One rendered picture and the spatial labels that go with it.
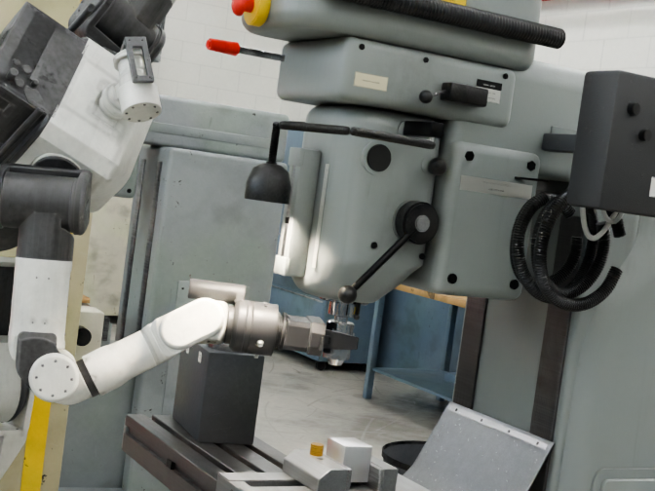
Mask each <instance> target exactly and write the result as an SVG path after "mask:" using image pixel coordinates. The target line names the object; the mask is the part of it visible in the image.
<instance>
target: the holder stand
mask: <svg viewBox="0 0 655 491"><path fill-rule="evenodd" d="M263 365H264V356H262V355H258V359H256V358H255V357H254V354H248V353H239V352H233V351H232V350H231V349H230V347H229V344H224V343H223V342H222V343H221V344H217V345H215V344H197V345H194V346H192V347H190V348H188V349H186V350H184V351H183V352H181V353H180V359H179V367H178V374H177V381H176V389H175V397H174V405H173V417H174V418H175V419H176V420H177V422H178V423H179V424H180V425H181V426H182V427H183V428H184V429H185V430H187V431H188V432H189V433H190V434H191V435H192V436H193V437H194V438H195V439H196V440H197V441H198V442H204V443H227V444H249V445H252V444H253V439H254V431H255V424H256V416H257V409H258V402H259V395H260V387H261V380H262V372H263Z"/></svg>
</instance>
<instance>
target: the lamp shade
mask: <svg viewBox="0 0 655 491"><path fill-rule="evenodd" d="M290 191H291V184H290V179H289V172H288V171H287V170H286V169H284V168H283V167H282V166H280V165H278V163H271V162H266V163H261V164H259V165H257V166H255V167H254V168H252V170H251V172H250V175H249V178H248V180H247V184H246V191H245V199H250V200H257V201H263V202H270V203H278V204H287V205H289V199H290Z"/></svg>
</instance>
